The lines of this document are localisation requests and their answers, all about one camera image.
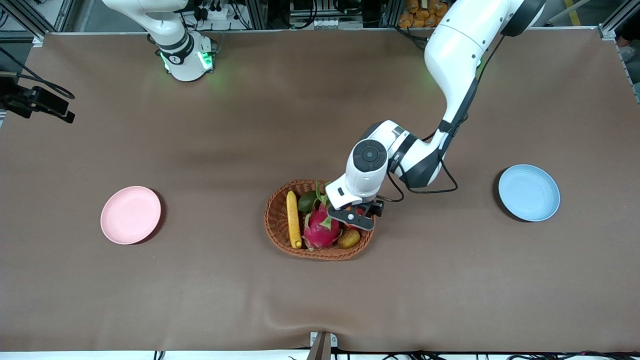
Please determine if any red apple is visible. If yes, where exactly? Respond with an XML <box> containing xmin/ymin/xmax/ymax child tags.
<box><xmin>343</xmin><ymin>207</ymin><xmax>368</xmax><ymax>231</ymax></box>

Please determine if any yellow banana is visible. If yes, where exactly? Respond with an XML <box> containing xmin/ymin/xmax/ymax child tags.
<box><xmin>286</xmin><ymin>190</ymin><xmax>303</xmax><ymax>250</ymax></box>

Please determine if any brown kiwi fruit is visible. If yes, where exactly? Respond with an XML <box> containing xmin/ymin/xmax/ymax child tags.
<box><xmin>337</xmin><ymin>229</ymin><xmax>361</xmax><ymax>250</ymax></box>

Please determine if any pink dragon fruit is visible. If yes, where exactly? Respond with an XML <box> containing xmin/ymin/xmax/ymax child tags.
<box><xmin>302</xmin><ymin>181</ymin><xmax>345</xmax><ymax>252</ymax></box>

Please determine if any green avocado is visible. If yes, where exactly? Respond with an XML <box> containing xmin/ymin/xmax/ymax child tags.
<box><xmin>298</xmin><ymin>190</ymin><xmax>321</xmax><ymax>214</ymax></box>

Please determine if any brown wicker basket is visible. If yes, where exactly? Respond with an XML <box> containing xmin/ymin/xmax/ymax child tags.
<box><xmin>264</xmin><ymin>179</ymin><xmax>376</xmax><ymax>261</ymax></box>

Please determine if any pink plate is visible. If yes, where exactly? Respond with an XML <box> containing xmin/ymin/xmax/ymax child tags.
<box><xmin>100</xmin><ymin>186</ymin><xmax>162</xmax><ymax>245</ymax></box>

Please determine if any brown table cloth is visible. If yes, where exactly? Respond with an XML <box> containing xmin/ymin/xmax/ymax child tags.
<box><xmin>0</xmin><ymin>27</ymin><xmax>640</xmax><ymax>353</ymax></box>

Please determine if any blue plate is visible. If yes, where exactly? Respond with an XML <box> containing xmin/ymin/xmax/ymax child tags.
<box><xmin>498</xmin><ymin>164</ymin><xmax>561</xmax><ymax>222</ymax></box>

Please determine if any white power strip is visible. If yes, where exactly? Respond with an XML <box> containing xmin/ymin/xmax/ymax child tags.
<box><xmin>192</xmin><ymin>0</ymin><xmax>242</xmax><ymax>21</ymax></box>

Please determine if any bag of orange fruits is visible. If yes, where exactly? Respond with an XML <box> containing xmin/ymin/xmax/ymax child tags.
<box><xmin>398</xmin><ymin>0</ymin><xmax>451</xmax><ymax>29</ymax></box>

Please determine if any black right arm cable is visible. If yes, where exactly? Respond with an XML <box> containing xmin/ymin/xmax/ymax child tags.
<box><xmin>0</xmin><ymin>46</ymin><xmax>76</xmax><ymax>99</ymax></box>

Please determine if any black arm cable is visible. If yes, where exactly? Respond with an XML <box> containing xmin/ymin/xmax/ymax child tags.
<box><xmin>387</xmin><ymin>30</ymin><xmax>506</xmax><ymax>203</ymax></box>
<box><xmin>0</xmin><ymin>46</ymin><xmax>76</xmax><ymax>99</ymax></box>

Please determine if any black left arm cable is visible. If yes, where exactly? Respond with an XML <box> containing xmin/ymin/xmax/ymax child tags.
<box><xmin>387</xmin><ymin>30</ymin><xmax>506</xmax><ymax>203</ymax></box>

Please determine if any metal table edge bracket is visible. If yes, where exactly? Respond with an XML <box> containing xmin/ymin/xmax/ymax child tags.
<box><xmin>309</xmin><ymin>331</ymin><xmax>339</xmax><ymax>360</ymax></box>

